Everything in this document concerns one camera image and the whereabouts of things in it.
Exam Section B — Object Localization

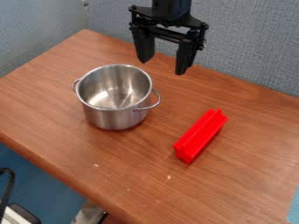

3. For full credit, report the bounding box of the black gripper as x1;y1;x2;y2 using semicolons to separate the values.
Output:
128;4;210;75

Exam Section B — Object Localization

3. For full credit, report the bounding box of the red plastic block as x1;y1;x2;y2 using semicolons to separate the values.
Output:
173;108;229;164

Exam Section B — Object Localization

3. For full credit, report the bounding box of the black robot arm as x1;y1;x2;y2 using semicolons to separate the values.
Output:
128;0;210;75

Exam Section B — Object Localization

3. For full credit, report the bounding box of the stainless steel pot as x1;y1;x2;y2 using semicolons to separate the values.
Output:
71;64;162;130

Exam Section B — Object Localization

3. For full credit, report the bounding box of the metal table leg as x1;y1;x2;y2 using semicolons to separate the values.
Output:
71;201;108;224

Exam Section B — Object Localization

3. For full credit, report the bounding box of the black bag with handle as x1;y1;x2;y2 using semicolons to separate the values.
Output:
0;168;43;224

